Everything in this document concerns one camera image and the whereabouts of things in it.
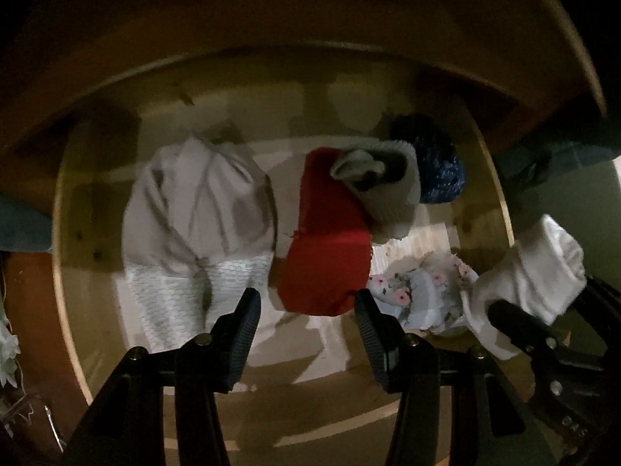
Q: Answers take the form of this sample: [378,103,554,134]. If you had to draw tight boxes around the grey knit sock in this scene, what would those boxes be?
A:
[330,140,422,244]

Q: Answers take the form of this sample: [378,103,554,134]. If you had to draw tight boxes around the teal plaid cloth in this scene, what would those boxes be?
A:
[492,116,621,190]

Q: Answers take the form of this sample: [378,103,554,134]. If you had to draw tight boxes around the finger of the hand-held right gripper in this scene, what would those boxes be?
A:
[487,298,572,359]
[579,274,621,323]

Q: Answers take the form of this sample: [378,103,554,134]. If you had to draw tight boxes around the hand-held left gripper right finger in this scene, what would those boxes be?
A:
[353,289,559,466]

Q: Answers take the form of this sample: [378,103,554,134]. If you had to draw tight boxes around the dark blue glittery ball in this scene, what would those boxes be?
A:
[388,113,467,205]

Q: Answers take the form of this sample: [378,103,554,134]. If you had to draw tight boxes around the grey streaked cloth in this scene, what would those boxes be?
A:
[121,136,278,277]

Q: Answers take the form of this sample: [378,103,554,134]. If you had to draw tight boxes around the white mesh patterned cloth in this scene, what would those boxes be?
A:
[125,251,272,355]

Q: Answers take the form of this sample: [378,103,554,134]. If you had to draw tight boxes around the floral underwear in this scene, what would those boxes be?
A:
[367,251,481,336]

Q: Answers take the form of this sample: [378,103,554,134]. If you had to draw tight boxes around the wooden drawer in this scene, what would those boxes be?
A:
[51,46,515,452]

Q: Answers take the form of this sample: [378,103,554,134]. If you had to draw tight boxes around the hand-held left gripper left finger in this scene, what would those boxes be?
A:
[61,287,263,466]

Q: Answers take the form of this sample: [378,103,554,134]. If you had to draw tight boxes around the red cloth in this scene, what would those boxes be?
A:
[278,148,374,317]

